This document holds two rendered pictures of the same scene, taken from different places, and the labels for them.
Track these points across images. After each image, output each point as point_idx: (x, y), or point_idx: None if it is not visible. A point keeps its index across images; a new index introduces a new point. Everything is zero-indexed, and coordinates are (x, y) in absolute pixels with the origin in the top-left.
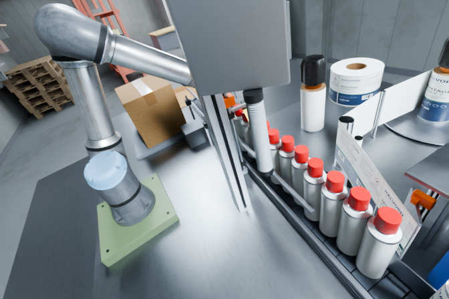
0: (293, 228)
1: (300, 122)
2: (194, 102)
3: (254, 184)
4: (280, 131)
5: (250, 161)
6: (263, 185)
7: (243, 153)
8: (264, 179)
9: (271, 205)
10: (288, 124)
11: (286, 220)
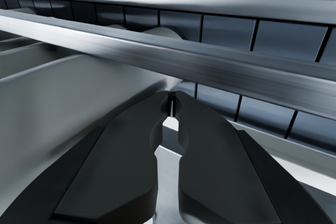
0: None
1: (161, 216)
2: None
3: None
4: (162, 176)
5: (101, 10)
6: None
7: (147, 18)
8: None
9: None
10: (173, 208)
11: None
